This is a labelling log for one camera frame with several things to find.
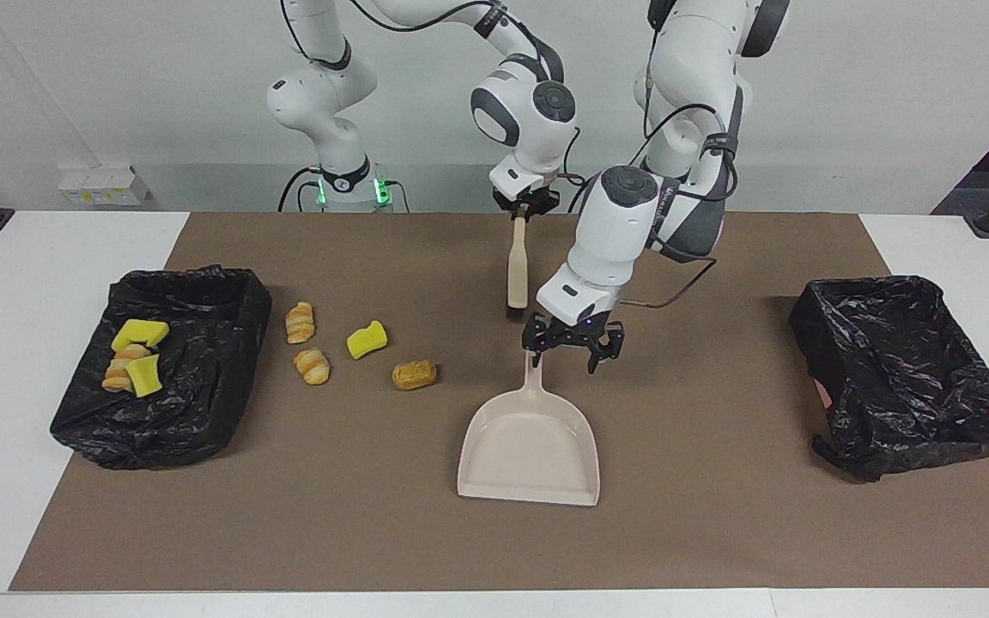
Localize beige brush black bristles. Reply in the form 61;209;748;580
506;206;532;321

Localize beige plastic dustpan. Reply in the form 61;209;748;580
457;350;601;507

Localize brown toy pastry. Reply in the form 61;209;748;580
391;359;440;391

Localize wavy yellow sponge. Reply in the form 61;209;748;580
346;320;389;361

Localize striped toy croissant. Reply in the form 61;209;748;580
293;347;331;386
284;301;316;345

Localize small yellow sponge piece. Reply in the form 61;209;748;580
125;354;163;398

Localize large yellow sponge piece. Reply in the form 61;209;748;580
111;319;171;353

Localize pale crumbly toy bread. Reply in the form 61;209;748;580
102;343;152;393

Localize black bag lined pink bin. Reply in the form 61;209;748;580
789;275;989;483

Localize brown table mat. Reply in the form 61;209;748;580
9;212;989;593

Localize black left base cable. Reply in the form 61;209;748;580
567;176;600;214

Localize black base cable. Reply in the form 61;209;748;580
278;166;324;213
567;176;600;214

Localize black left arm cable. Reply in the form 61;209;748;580
619;103;740;310

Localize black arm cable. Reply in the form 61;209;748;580
349;0;583;188
619;103;740;310

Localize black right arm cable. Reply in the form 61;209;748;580
349;0;583;188

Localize black right base cable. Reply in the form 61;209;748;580
278;166;324;213

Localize white wall socket box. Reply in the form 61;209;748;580
58;166;152;207

